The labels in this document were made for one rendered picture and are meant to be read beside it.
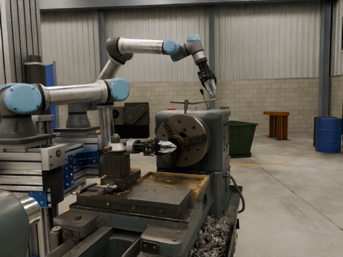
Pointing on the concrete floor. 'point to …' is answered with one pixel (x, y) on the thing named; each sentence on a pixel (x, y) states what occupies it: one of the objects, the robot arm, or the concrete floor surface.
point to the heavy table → (282, 121)
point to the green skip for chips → (241, 138)
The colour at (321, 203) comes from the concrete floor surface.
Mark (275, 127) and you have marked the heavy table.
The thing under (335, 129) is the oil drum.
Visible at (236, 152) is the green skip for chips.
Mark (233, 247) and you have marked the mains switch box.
